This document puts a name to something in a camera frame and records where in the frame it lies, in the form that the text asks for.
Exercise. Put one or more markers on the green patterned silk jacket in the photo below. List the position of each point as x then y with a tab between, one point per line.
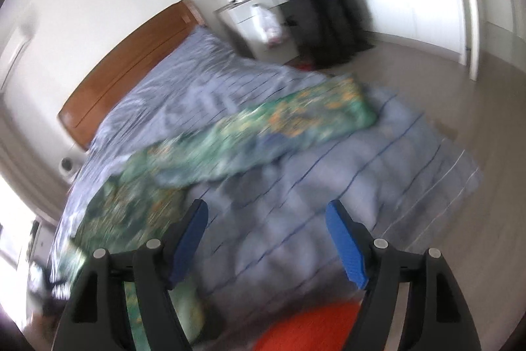
263	247

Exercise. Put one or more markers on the black and blue hanging clothes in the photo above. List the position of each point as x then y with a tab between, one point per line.
329	32

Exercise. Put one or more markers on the brown wooden headboard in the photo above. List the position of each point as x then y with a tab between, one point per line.
124	67

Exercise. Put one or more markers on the grey dresser desk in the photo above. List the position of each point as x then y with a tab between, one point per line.
236	18

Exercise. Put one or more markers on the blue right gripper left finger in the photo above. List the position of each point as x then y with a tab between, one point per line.
182	241

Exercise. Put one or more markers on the white plastic bag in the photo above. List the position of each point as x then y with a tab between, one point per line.
267	25

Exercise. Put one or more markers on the blue plaid duvet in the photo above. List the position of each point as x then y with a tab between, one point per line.
399	178

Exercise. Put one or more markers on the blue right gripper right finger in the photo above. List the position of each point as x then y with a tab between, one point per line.
352	242

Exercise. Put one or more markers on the red fuzzy trousers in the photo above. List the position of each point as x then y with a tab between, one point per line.
318	329

